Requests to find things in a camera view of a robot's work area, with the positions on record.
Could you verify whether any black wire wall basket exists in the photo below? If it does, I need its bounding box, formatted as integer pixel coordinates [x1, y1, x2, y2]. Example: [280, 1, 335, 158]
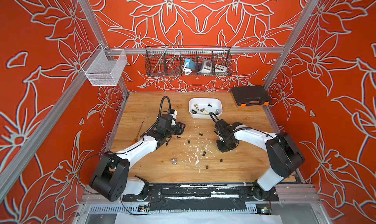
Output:
[145, 45, 233, 77]

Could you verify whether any white plastic storage box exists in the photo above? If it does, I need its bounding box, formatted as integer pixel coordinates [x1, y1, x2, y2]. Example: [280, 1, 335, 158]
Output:
[189, 98, 223, 119]

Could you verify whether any white dotted cube in basket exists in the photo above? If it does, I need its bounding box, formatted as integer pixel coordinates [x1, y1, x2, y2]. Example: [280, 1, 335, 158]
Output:
[214, 64, 227, 75]

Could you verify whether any clear plastic wall bin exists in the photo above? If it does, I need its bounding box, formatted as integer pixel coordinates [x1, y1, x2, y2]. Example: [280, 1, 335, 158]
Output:
[82, 49, 128, 87]

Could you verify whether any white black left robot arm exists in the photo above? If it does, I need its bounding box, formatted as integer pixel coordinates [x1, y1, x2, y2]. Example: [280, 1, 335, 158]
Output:
[89, 96, 186, 202]

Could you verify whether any orange handled screwdriver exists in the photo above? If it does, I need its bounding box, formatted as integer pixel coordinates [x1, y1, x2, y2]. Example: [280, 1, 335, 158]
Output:
[133, 121, 144, 143]

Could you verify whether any black orange tool case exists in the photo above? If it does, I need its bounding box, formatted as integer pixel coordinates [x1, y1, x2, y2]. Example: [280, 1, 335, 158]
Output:
[231, 86, 271, 107]

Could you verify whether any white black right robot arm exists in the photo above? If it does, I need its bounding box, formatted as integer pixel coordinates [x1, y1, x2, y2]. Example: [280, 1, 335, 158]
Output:
[210, 112, 305, 201]

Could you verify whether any teal box in basket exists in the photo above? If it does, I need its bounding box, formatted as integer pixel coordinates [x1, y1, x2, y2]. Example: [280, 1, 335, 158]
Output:
[182, 59, 196, 75]

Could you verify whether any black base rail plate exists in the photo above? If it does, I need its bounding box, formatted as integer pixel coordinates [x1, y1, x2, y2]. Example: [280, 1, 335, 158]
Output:
[121, 183, 280, 202]

